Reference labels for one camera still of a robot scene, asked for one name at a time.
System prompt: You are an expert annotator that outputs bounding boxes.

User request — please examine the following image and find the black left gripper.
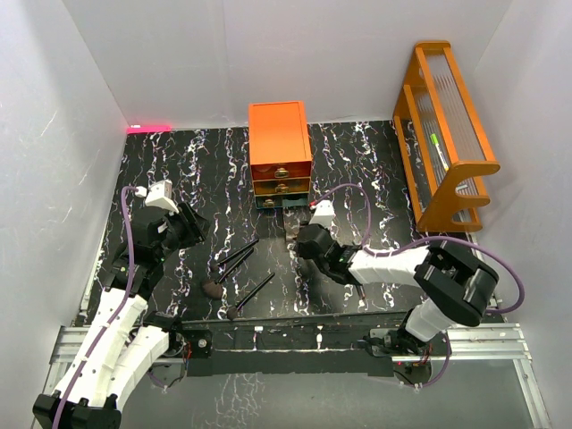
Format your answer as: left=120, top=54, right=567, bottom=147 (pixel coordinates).
left=156, top=201, right=212, bottom=261

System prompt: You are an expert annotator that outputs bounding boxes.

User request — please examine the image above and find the thin black makeup brush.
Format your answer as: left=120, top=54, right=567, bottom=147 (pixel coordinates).
left=209, top=238, right=259, bottom=273

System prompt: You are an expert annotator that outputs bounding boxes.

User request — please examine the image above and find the large fluffy powder brush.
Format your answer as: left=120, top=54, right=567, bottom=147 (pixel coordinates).
left=201, top=248, right=254, bottom=300

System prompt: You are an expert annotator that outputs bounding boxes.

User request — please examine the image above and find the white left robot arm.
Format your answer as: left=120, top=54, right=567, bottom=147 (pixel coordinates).
left=32, top=203, right=210, bottom=428

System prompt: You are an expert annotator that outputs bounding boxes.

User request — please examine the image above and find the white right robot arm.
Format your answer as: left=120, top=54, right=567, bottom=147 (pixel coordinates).
left=293, top=223, right=499, bottom=355

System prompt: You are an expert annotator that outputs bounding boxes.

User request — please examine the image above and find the small black makeup brush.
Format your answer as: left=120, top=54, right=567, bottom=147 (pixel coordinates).
left=226, top=273, right=275, bottom=321

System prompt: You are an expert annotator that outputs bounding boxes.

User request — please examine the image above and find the orange drawer cabinet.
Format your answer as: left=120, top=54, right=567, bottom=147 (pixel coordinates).
left=248, top=100, right=314, bottom=210

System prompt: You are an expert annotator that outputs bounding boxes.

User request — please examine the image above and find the dark eyeliner pencil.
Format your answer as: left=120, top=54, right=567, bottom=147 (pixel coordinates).
left=357, top=285, right=366, bottom=300

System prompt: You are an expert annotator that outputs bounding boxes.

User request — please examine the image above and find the pink tape strip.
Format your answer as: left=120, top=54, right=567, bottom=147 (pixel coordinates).
left=126, top=125, right=172, bottom=135

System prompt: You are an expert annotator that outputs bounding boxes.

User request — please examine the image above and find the green marker pen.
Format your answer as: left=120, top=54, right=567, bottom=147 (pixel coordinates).
left=430, top=133, right=449, bottom=172

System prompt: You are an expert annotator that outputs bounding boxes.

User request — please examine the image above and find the orange wooden shelf rack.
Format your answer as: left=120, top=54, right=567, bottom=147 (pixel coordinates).
left=393, top=40, right=500, bottom=232

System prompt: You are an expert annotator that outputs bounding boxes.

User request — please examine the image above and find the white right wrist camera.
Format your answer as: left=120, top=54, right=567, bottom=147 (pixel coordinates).
left=309, top=199, right=335, bottom=230

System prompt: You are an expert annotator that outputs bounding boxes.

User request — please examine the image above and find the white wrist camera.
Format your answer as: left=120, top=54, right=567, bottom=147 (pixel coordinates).
left=135, top=180, right=179, bottom=214
left=309, top=199, right=335, bottom=230

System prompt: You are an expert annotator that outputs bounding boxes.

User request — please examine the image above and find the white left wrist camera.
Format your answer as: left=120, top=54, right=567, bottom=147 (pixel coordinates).
left=135, top=180, right=179, bottom=214

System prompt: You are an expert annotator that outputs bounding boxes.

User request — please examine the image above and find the aluminium mounting rail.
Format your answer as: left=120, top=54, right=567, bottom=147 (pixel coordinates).
left=33, top=324, right=551, bottom=429

